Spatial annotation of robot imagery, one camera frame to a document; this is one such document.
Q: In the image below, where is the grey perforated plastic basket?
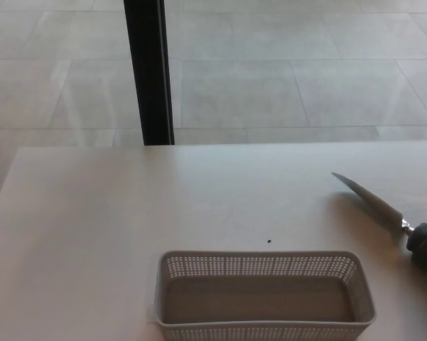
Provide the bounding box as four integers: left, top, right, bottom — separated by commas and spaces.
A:
156, 250, 377, 341

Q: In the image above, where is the black window frame post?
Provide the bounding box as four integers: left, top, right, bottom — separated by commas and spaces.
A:
123, 0, 176, 146

